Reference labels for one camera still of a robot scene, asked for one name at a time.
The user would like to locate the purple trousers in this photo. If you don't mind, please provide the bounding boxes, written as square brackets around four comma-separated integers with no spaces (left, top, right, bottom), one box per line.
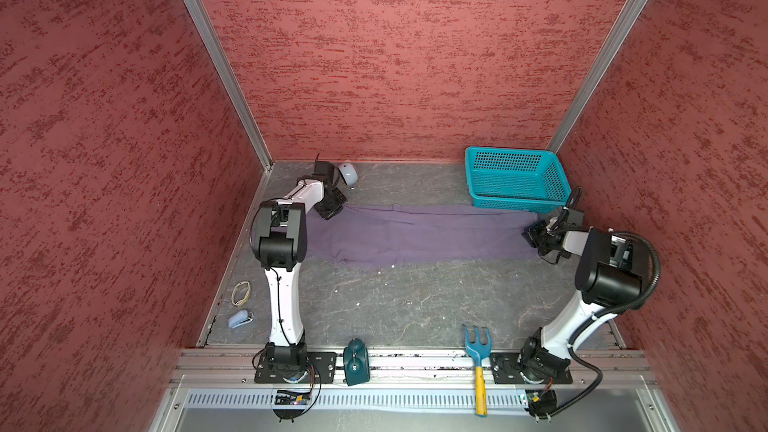
[307,204,538,268]

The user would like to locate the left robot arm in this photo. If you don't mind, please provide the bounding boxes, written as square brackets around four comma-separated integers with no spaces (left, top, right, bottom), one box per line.
[249,173,346,382]

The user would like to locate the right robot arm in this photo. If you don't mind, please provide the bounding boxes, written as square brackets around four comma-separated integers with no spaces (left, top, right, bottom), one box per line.
[518,227,661,384]

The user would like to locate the white egg-shaped timer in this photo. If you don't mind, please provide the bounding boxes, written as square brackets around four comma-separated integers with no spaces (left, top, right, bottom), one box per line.
[338,161,359,189]

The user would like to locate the teal plastic basket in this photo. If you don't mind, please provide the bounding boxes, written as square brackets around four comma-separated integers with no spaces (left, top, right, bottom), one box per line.
[465,147,572,214]

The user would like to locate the tan rubber band loop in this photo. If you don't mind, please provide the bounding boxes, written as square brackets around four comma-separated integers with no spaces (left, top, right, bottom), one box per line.
[230,280,252,308]

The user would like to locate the light blue plastic clip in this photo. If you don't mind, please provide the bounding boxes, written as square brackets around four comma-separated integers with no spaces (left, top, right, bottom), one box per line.
[227,309,254,329]

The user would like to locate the teal alarm clock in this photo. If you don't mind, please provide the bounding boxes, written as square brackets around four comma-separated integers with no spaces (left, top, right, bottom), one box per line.
[343,338,370,386]

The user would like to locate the right small circuit board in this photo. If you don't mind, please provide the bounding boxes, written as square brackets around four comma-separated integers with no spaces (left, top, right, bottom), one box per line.
[526,390,558,420]

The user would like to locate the small circuit board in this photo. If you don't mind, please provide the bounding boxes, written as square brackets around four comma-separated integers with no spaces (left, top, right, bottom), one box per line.
[274,389,314,407]
[526,390,558,420]

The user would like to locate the left small circuit board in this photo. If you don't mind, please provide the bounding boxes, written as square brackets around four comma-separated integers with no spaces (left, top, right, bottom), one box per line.
[274,389,314,407]

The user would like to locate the perforated metal strip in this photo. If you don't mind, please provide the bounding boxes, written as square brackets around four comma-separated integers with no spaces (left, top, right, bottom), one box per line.
[184,388,532,416]

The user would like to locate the left corner aluminium profile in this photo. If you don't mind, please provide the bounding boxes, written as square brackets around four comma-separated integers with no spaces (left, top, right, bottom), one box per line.
[182,0,274,172]

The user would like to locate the corner aluminium profile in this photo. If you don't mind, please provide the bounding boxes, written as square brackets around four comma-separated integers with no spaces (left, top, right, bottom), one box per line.
[182,0,274,172]
[547,0,649,153]

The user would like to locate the right corner aluminium profile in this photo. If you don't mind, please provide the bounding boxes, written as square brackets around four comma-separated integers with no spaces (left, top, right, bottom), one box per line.
[547,0,649,153]

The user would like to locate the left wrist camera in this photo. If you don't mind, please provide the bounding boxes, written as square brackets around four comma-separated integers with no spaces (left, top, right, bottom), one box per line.
[312,160,339,188]

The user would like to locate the blue garden fork yellow handle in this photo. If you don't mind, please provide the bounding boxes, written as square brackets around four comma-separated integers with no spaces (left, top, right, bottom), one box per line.
[462,324,492,417]

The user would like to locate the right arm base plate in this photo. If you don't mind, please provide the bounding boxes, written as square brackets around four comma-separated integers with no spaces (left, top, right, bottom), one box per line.
[490,352,573,386]

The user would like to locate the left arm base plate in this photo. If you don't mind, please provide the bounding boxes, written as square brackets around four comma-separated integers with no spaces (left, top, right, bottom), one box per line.
[253,350,338,385]

